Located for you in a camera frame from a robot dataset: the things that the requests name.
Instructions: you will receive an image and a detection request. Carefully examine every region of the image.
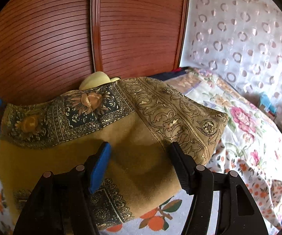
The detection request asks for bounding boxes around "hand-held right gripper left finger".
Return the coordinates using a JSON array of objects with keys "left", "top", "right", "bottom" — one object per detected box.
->
[{"left": 13, "top": 141, "right": 112, "bottom": 235}]

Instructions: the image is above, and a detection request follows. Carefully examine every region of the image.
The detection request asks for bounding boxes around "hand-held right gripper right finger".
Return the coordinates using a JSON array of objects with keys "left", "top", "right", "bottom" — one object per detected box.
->
[{"left": 167, "top": 141, "right": 269, "bottom": 235}]

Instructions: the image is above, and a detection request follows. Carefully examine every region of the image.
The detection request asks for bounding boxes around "mustard patterned scarf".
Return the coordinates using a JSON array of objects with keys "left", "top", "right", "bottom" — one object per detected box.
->
[{"left": 0, "top": 77, "right": 229, "bottom": 230}]

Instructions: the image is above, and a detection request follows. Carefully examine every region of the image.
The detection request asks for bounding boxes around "floral blanket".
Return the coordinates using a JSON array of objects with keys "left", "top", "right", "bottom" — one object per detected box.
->
[{"left": 165, "top": 67, "right": 282, "bottom": 169}]

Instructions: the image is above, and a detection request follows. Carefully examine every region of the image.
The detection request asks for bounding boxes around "orange fruit print sheet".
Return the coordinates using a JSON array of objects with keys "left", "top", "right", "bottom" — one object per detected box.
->
[{"left": 0, "top": 137, "right": 282, "bottom": 235}]

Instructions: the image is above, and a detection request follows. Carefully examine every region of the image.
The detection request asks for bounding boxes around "yellow cloth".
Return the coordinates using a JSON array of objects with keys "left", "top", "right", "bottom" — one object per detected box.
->
[{"left": 79, "top": 71, "right": 121, "bottom": 91}]

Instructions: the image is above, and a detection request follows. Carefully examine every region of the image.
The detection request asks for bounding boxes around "wooden slatted wardrobe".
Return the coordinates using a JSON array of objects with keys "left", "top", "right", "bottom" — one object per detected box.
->
[{"left": 0, "top": 0, "right": 192, "bottom": 106}]

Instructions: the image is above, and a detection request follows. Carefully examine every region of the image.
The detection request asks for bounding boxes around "cardboard box with blue bags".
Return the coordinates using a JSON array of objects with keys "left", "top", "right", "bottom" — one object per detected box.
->
[{"left": 258, "top": 92, "right": 279, "bottom": 121}]

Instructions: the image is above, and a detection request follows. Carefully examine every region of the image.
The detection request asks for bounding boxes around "sheer circle pattern curtain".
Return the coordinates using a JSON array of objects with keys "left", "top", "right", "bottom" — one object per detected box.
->
[{"left": 180, "top": 0, "right": 282, "bottom": 128}]

